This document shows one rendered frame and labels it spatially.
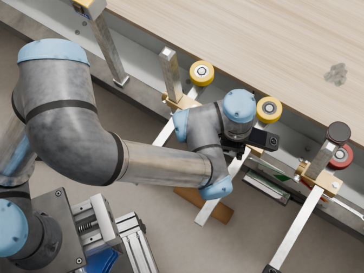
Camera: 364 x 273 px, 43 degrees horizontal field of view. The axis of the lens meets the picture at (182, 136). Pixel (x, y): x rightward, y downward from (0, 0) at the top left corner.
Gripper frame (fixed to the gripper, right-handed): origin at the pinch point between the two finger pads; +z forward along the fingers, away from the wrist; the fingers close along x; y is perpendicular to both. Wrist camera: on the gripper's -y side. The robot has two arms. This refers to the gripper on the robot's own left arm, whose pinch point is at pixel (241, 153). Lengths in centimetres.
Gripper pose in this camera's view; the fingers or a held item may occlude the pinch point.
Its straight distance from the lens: 136.2
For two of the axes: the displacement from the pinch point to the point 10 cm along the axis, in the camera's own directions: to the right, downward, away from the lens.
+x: -2.3, 9.2, -3.3
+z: 0.7, 3.5, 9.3
